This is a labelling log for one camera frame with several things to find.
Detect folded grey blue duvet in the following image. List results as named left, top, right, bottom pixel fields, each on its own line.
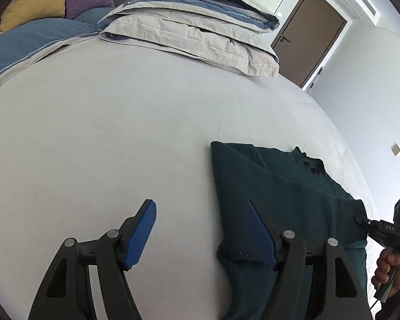
left=98, top=0, right=281, bottom=77

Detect bed with white sheet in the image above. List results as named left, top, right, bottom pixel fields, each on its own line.
left=0, top=37, right=375, bottom=320

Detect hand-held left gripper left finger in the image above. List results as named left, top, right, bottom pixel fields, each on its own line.
left=28, top=199, right=158, bottom=320

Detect person's right forearm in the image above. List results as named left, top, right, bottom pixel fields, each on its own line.
left=375, top=282, right=400, bottom=320

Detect brown door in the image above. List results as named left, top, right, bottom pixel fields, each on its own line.
left=270, top=0, right=348, bottom=89

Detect blue pillow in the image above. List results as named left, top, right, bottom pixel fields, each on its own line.
left=74, top=7, right=115, bottom=32
left=0, top=18, right=102, bottom=97

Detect dark green knit garment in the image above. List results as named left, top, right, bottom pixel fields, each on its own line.
left=211, top=141, right=369, bottom=320

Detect person's right hand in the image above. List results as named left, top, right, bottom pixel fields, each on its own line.
left=371, top=249, right=400, bottom=289

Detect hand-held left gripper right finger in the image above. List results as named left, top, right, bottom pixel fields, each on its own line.
left=248, top=200, right=375, bottom=320

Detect yellow cushion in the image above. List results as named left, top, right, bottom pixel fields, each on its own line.
left=0, top=0, right=67, bottom=35

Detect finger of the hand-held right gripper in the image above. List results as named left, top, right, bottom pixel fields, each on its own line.
left=355, top=215, right=382, bottom=231

